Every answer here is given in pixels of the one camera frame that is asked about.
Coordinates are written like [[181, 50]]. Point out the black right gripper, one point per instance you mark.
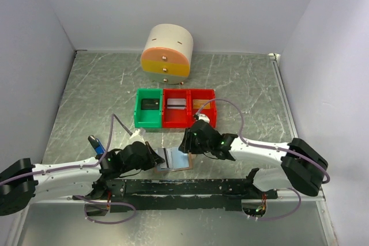
[[187, 145]]

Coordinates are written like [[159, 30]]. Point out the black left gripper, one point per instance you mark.
[[153, 158]]

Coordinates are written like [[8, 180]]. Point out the tan leather card holder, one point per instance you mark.
[[181, 161]]

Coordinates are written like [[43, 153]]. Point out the silver VIP card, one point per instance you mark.
[[176, 103]]

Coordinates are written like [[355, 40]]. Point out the silver crest card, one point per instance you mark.
[[166, 155]]

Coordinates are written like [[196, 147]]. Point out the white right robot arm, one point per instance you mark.
[[293, 164]]

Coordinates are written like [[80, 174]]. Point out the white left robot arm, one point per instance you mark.
[[24, 183]]

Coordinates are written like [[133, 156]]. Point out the gold credit card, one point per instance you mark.
[[198, 103]]

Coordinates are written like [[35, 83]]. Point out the black credit card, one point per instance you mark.
[[150, 104]]

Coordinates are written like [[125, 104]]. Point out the middle red plastic bin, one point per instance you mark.
[[175, 118]]

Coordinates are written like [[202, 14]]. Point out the red plastic bin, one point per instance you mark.
[[175, 118], [206, 94]]

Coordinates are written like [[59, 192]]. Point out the green plastic bin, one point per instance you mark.
[[148, 118]]

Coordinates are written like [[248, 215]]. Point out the right red plastic bin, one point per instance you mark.
[[206, 94]]

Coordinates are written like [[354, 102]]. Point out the blue black lighter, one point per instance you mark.
[[96, 145]]

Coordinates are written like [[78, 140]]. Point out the round cream drawer cabinet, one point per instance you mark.
[[167, 55]]

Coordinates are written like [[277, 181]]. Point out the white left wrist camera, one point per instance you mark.
[[137, 136]]

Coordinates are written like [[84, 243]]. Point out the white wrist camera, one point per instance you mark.
[[137, 136], [201, 116]]

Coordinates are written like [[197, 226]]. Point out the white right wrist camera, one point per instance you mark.
[[201, 116]]

